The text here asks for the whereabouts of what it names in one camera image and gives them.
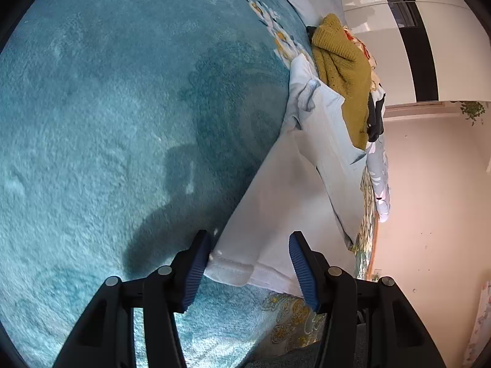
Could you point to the small green plant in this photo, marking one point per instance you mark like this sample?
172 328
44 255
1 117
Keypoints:
473 109

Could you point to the black and white garment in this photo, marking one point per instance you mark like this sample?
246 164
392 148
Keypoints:
376 119

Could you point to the pale floral cloth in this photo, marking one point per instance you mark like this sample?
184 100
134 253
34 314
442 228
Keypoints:
479 322

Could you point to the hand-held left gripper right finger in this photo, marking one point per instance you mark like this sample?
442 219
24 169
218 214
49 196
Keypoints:
305 272

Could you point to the cartoon printed cloth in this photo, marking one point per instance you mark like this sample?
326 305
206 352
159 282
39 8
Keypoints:
360 46

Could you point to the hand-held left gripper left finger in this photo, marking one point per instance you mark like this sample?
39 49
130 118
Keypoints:
195 272

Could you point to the mustard knit sweater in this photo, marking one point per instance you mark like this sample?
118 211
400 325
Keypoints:
345 76

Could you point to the pale blue garment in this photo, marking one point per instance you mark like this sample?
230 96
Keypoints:
291 199

